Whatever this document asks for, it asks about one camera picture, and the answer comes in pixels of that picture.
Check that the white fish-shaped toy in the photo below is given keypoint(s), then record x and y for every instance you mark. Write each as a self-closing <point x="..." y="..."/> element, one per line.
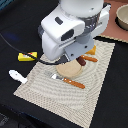
<point x="17" y="76"/>

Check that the yellow box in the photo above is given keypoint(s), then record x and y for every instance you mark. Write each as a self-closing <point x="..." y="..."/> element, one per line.
<point x="24" y="57"/>

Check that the brown toy sausage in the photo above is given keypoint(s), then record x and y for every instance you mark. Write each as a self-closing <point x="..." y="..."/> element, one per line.
<point x="81" y="61"/>

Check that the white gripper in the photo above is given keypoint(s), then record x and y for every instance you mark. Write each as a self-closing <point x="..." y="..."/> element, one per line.
<point x="65" y="37"/>

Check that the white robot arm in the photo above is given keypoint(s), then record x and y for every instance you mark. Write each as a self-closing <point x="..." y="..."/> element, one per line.
<point x="82" y="8"/>

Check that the tan round plate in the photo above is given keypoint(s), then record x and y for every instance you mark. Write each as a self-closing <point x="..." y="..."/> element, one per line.
<point x="69" y="69"/>

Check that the pink stove board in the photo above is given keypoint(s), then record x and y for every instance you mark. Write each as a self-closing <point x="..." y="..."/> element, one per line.
<point x="113" y="31"/>

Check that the beige woven placemat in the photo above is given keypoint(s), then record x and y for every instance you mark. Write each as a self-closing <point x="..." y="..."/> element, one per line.
<point x="70" y="102"/>

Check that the orange toy bread loaf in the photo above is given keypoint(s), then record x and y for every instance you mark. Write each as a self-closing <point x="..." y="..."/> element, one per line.
<point x="92" y="51"/>

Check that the beige bowl on stove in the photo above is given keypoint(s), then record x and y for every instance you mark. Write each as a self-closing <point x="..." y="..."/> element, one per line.
<point x="122" y="16"/>

